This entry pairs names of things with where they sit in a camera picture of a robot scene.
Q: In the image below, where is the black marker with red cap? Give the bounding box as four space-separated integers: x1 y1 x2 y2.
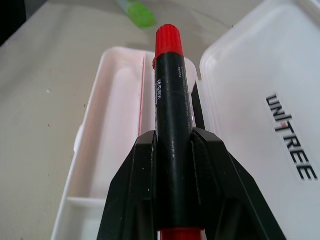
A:
151 23 206 240

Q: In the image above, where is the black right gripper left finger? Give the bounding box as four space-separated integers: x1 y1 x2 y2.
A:
95 130 168 240

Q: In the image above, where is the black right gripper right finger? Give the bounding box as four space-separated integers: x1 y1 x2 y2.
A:
191 127 288 240

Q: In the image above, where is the white plastic pencil case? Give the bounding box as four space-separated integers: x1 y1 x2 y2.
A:
49 0 320 240

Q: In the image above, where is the green highlighter marker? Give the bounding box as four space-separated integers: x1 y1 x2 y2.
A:
115 0 157 28

